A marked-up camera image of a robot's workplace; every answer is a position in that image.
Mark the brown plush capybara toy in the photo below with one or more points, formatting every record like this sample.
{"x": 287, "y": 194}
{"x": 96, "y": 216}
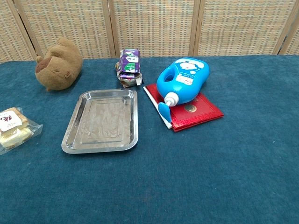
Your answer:
{"x": 60, "y": 66}

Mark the blue detergent bottle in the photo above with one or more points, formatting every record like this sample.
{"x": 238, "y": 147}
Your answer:
{"x": 184, "y": 80}

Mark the silver rectangular metal tray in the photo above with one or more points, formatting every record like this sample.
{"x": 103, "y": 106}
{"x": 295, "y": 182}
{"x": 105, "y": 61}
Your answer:
{"x": 102, "y": 121}

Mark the blue table cloth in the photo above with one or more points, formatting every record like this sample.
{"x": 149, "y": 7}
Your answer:
{"x": 149, "y": 177}

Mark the woven folding screen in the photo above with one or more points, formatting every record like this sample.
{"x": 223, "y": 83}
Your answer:
{"x": 154, "y": 25}

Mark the packaged pastry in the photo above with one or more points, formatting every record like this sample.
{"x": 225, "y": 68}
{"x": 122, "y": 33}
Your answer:
{"x": 12, "y": 127}

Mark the red hardcover booklet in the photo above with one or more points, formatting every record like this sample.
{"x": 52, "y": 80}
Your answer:
{"x": 198, "y": 112}

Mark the crumpled purple carton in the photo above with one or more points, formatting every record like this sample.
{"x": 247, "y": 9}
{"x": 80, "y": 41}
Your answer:
{"x": 129, "y": 67}

